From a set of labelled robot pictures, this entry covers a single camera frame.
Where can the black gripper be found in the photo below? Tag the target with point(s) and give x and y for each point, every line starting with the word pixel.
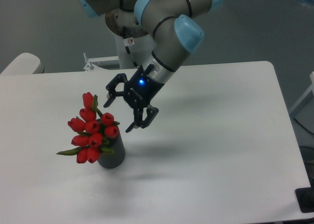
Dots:
pixel 138 93

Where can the red tulip bouquet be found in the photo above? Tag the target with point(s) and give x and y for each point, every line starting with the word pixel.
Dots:
pixel 87 129

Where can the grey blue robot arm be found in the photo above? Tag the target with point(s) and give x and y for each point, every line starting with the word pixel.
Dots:
pixel 171 25

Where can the dark grey ribbed vase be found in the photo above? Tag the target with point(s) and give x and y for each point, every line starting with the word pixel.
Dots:
pixel 111 150

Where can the white chair armrest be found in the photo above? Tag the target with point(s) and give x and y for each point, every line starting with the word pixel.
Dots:
pixel 24 64

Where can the black device at table edge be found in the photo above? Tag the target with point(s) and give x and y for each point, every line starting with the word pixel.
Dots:
pixel 305 198

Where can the white frame at right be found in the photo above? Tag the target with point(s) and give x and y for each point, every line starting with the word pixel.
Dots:
pixel 303 100

